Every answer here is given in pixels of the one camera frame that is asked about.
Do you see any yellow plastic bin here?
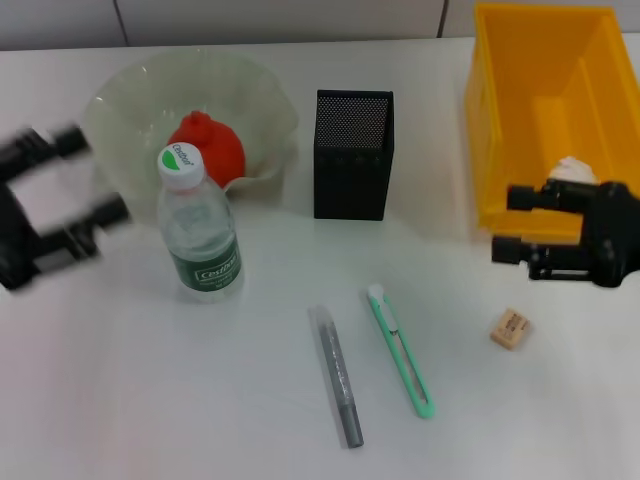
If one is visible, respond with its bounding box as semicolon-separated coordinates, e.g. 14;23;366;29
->
464;2;640;240

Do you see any clear green-label water bottle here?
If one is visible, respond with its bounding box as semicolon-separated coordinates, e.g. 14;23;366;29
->
157;143;246;305

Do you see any mint green utility knife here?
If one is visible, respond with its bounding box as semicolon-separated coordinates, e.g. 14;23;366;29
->
366;284;437;420

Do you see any black mesh pen holder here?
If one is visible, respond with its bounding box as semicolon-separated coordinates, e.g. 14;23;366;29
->
312;89;396;221

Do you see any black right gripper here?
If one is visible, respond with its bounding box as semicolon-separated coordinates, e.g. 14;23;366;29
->
491;178;640;290

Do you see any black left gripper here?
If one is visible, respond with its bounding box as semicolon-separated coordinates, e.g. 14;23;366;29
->
0;123;134;292

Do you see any grey marker pen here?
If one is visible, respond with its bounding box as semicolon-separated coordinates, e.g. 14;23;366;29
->
307;304;365;450

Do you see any green glass fruit plate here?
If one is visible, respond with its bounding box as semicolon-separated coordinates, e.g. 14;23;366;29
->
82;49;301;204

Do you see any white paper ball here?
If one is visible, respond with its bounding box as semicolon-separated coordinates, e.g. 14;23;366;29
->
547;157;600;186

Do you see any small beige eraser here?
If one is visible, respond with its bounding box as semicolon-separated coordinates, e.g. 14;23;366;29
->
488;308;532;354

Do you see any orange toy fruit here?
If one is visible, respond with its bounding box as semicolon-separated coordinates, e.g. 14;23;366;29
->
167;110;247;192

